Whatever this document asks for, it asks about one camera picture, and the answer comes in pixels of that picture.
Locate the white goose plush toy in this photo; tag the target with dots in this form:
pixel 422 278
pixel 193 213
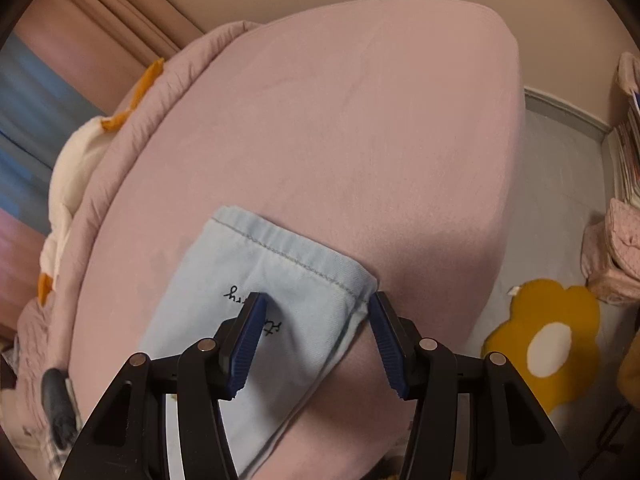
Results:
pixel 75 160

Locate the light blue strawberry pants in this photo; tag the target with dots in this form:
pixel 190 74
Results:
pixel 300 285

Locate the folded dark jeans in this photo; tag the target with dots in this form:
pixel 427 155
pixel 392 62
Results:
pixel 57 405

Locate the stack of books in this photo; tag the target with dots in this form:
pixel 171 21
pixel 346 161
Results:
pixel 627 150

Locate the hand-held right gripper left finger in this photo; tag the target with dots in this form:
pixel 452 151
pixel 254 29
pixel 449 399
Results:
pixel 245 345

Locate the blue curtain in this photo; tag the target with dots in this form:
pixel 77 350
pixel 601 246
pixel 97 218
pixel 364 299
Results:
pixel 30 125

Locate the yellow flower rug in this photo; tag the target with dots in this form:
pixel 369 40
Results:
pixel 575 310

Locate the bed with pink sheet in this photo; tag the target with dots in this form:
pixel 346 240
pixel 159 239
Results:
pixel 325 135

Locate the pink duvet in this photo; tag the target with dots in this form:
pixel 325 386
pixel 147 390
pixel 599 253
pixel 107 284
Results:
pixel 165 90

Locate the pink fabric bag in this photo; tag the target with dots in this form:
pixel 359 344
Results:
pixel 610 255

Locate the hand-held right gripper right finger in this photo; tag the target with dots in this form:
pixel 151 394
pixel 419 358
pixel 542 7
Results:
pixel 390 345

